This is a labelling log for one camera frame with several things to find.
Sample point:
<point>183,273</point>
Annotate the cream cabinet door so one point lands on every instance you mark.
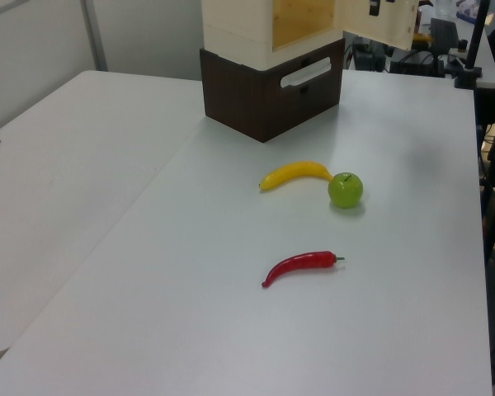
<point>379,29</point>

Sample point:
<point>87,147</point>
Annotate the cream plastic cabinet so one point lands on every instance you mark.
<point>235,29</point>

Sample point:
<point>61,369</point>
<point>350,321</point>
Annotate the black electronics box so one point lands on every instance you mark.
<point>412,62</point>

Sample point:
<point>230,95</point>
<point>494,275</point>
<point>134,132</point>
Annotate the dark brown drawer box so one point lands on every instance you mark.
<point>239,99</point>

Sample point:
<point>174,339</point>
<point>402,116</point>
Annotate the yellow toy banana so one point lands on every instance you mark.
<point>293,171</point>

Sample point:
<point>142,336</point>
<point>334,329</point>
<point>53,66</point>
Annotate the green toy apple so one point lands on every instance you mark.
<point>345,190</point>

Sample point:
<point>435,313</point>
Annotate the red toy chili pepper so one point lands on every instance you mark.
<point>297,264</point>

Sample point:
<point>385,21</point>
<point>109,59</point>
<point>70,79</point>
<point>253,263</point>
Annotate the black camera stand clamp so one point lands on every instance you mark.
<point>470,74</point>

